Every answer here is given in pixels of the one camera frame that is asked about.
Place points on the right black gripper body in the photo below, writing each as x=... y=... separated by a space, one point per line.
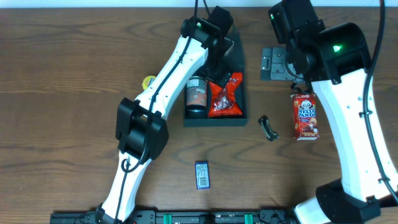
x=298 y=84

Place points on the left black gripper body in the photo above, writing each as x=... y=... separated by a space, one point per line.
x=212 y=72

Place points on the red Pringles can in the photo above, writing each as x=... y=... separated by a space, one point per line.
x=196 y=94

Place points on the red candy bag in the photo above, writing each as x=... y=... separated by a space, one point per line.
x=223 y=100

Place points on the yellow small can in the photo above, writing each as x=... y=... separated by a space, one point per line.
x=147 y=81

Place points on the red Hello Panda box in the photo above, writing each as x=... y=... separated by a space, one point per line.
x=305 y=117

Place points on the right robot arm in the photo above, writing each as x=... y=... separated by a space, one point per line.
x=337 y=65

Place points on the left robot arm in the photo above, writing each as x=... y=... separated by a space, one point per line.
x=141 y=125

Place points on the dark green open box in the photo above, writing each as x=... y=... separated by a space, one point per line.
x=209 y=105

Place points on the black folded clip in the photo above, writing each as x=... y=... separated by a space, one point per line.
x=271 y=135

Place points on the small blue packet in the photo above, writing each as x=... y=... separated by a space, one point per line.
x=202 y=175

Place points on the black mounting rail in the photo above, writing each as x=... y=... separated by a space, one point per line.
x=264 y=216

